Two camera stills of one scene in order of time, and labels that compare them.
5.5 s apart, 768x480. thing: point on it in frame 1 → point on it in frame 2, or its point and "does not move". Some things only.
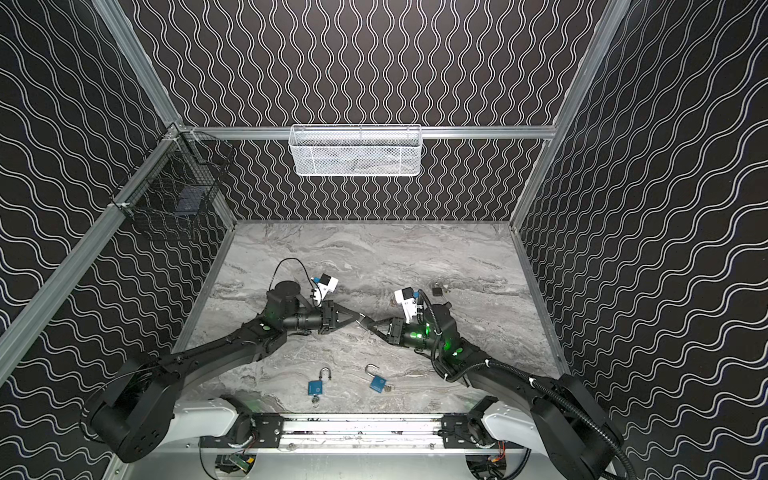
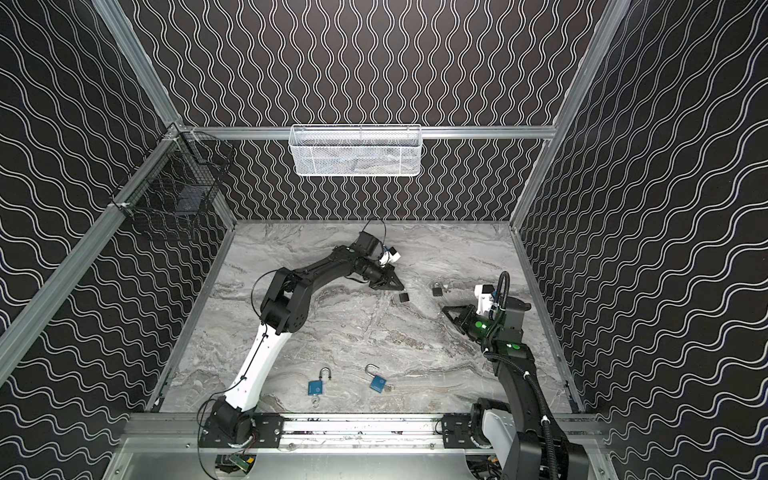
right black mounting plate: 454,432 does not move
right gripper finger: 373,324 → 460,310
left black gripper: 327,317 → 380,275
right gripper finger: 379,333 → 462,326
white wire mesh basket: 355,150 does not move
